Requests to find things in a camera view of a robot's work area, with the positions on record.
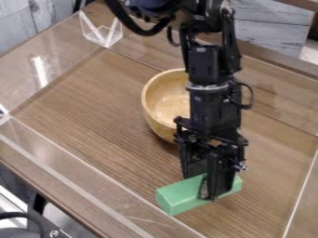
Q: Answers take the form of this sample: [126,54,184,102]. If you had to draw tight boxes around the clear acrylic corner bracket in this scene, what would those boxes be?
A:
[78,11,122,48]

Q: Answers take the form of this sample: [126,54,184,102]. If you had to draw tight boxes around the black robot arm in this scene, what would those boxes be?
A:
[102,0,253,200]

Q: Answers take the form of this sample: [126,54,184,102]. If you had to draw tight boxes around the brown wooden bowl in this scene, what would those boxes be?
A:
[141,68,189,143]

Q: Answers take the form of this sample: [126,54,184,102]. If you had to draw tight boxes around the clear acrylic tray walls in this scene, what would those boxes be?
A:
[0,17,318,238]

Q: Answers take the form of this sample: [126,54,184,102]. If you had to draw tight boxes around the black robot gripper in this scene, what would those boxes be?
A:
[173,81,253,201]

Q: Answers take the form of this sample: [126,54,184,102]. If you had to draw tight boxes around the green rectangular block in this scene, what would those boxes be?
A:
[154,172,243,217]

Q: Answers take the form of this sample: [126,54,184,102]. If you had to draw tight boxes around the black table leg frame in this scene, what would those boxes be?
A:
[26,193,72,238]

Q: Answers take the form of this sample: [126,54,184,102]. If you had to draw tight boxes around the black cable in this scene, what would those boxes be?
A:
[0,211,42,238]

